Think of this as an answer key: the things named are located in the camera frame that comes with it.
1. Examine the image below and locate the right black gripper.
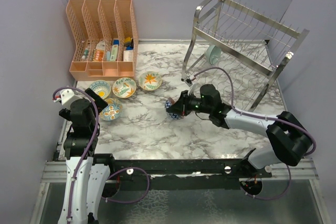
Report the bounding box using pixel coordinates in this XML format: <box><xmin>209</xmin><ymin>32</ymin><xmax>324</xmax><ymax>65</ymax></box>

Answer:
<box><xmin>167</xmin><ymin>90</ymin><xmax>212</xmax><ymax>116</ymax></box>

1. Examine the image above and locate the red patterned bowl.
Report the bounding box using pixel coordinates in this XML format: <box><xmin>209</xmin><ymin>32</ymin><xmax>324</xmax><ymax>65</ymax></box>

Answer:
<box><xmin>164</xmin><ymin>97</ymin><xmax>183</xmax><ymax>120</ymax></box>

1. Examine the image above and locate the teal bowl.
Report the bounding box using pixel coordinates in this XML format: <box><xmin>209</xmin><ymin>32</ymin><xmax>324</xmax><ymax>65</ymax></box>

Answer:
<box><xmin>205</xmin><ymin>45</ymin><xmax>222</xmax><ymax>65</ymax></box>

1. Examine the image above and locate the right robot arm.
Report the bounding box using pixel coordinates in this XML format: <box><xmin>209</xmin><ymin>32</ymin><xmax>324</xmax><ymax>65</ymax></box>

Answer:
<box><xmin>165</xmin><ymin>84</ymin><xmax>314</xmax><ymax>177</ymax></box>

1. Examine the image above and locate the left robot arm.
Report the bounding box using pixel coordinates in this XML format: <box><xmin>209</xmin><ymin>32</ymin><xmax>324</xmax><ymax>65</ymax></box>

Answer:
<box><xmin>52</xmin><ymin>86</ymin><xmax>116</xmax><ymax>223</ymax></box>

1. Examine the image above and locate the steel dish rack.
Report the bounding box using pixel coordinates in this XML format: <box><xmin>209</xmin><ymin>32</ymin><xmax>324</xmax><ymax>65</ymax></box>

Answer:
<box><xmin>182</xmin><ymin>0</ymin><xmax>309</xmax><ymax>111</ymax></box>

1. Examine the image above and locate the blue orange floral bowl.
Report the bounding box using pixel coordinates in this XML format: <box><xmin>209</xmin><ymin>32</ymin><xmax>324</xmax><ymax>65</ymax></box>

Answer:
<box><xmin>99</xmin><ymin>98</ymin><xmax>123</xmax><ymax>121</ymax></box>

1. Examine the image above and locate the blue yellow sun bowl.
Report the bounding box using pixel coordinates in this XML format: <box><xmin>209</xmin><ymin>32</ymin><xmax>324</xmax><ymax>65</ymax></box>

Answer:
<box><xmin>89</xmin><ymin>80</ymin><xmax>111</xmax><ymax>99</ymax></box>

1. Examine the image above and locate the green leaf orange flower bowl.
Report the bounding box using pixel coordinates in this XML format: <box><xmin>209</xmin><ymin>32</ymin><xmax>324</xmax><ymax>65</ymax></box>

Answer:
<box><xmin>112</xmin><ymin>77</ymin><xmax>137</xmax><ymax>99</ymax></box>

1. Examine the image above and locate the orange star flower bowl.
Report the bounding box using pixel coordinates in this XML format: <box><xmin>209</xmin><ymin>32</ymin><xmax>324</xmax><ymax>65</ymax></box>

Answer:
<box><xmin>138</xmin><ymin>71</ymin><xmax>163</xmax><ymax>91</ymax></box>

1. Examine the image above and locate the orange snack box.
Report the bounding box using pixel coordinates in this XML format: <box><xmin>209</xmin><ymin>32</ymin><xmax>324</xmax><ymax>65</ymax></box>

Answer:
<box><xmin>92</xmin><ymin>49</ymin><xmax>105</xmax><ymax>62</ymax></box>

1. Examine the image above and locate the small bottle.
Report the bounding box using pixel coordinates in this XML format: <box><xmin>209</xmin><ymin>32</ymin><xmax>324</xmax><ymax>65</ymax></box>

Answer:
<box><xmin>81</xmin><ymin>48</ymin><xmax>90</xmax><ymax>61</ymax></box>

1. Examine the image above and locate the green white box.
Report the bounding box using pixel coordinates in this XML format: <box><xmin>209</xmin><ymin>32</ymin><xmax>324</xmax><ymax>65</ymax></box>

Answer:
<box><xmin>109</xmin><ymin>44</ymin><xmax>119</xmax><ymax>61</ymax></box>

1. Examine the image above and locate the white blue box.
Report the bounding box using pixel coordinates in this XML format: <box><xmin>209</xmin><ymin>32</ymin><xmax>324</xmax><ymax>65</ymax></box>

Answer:
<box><xmin>123</xmin><ymin>48</ymin><xmax>133</xmax><ymax>62</ymax></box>

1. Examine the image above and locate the peach plastic desk organizer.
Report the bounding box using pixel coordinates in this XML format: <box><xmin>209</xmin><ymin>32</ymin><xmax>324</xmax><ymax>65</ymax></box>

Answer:
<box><xmin>66</xmin><ymin>0</ymin><xmax>139</xmax><ymax>81</ymax></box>

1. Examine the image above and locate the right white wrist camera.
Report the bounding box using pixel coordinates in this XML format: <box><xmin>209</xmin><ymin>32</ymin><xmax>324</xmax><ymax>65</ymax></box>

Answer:
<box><xmin>184</xmin><ymin>76</ymin><xmax>197</xmax><ymax>95</ymax></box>

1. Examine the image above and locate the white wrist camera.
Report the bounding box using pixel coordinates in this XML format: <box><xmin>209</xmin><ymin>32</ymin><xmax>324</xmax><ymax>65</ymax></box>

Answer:
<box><xmin>184</xmin><ymin>76</ymin><xmax>197</xmax><ymax>95</ymax></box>
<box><xmin>53</xmin><ymin>89</ymin><xmax>81</xmax><ymax>110</ymax></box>

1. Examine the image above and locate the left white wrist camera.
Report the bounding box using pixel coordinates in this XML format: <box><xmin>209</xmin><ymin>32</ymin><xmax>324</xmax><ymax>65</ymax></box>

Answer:
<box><xmin>53</xmin><ymin>89</ymin><xmax>81</xmax><ymax>110</ymax></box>

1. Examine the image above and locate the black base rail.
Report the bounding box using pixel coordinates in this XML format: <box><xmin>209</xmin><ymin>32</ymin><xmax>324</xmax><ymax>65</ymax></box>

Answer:
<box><xmin>98</xmin><ymin>154</ymin><xmax>272</xmax><ymax>191</ymax></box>

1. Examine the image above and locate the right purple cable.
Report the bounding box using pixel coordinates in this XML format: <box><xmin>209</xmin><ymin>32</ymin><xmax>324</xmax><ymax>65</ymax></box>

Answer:
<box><xmin>187</xmin><ymin>67</ymin><xmax>317</xmax><ymax>200</ymax></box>

